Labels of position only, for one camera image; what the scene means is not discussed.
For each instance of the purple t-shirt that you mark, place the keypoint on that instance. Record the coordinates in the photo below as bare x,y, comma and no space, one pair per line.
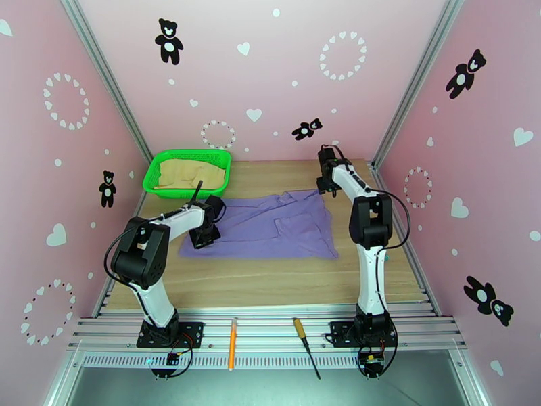
262,235

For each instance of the beige cloth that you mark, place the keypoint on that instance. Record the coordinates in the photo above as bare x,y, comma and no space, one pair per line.
181,172

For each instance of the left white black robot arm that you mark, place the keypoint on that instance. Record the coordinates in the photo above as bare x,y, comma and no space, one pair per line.
148,256

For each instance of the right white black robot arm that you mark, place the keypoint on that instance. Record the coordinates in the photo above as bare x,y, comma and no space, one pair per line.
372,282

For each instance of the green plastic basket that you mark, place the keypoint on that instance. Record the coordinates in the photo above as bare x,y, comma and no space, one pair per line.
181,191

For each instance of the orange pen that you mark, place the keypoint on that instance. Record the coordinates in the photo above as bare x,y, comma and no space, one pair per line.
232,345

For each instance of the small black circuit board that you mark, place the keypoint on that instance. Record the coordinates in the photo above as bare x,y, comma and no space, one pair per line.
173,358
372,360

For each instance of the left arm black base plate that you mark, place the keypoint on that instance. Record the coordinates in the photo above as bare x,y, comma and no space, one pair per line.
192,333

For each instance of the aluminium rail platform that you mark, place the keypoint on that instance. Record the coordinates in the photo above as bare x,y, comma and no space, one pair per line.
262,333

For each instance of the aluminium frame post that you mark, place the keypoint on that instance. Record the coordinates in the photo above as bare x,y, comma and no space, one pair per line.
418,79
105,77

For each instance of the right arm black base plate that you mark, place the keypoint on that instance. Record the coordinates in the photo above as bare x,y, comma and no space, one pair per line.
338,333

